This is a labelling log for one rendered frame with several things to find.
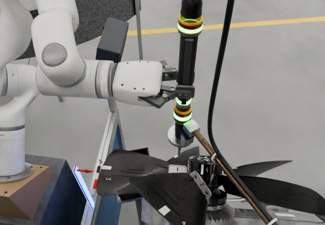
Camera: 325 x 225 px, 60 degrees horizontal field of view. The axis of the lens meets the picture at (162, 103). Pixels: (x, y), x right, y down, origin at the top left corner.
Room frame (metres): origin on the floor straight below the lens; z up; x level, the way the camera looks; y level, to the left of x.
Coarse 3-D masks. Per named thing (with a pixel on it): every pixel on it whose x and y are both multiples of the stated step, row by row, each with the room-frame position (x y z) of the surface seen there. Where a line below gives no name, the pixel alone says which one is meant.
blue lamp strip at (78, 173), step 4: (76, 168) 0.46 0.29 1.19; (76, 172) 0.45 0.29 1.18; (80, 176) 0.46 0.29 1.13; (80, 180) 0.45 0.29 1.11; (84, 184) 0.46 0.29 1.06; (84, 188) 0.45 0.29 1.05; (88, 192) 0.46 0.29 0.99; (88, 196) 0.45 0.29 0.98; (92, 200) 0.46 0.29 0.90; (92, 204) 0.45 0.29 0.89
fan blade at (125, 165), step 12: (108, 156) 0.52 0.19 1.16; (120, 156) 0.52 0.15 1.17; (132, 156) 0.52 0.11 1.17; (144, 156) 0.51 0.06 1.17; (120, 168) 0.46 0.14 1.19; (132, 168) 0.46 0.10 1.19; (144, 168) 0.46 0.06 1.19; (156, 168) 0.46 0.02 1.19; (168, 168) 0.46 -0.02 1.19; (120, 180) 0.41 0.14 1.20; (108, 192) 0.37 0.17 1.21; (120, 192) 0.37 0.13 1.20; (132, 192) 0.37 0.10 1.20
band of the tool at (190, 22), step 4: (180, 16) 0.45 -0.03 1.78; (180, 20) 0.42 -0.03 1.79; (184, 20) 0.45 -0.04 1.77; (188, 20) 0.45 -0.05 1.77; (192, 20) 0.45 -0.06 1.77; (196, 20) 0.45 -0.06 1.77; (200, 20) 0.42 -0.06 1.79; (184, 24) 0.41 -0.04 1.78; (188, 24) 0.41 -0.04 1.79; (192, 24) 0.41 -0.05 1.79; (196, 24) 0.41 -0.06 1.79; (184, 32) 0.41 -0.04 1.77; (196, 32) 0.41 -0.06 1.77
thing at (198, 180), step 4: (192, 172) 0.41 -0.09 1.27; (196, 172) 0.41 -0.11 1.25; (192, 176) 0.39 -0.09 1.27; (196, 176) 0.40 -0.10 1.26; (196, 180) 0.38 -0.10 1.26; (200, 180) 0.39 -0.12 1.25; (200, 188) 0.36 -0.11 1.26; (204, 188) 0.36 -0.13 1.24; (204, 192) 0.35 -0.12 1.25; (208, 192) 0.36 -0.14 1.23; (208, 196) 0.34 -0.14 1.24
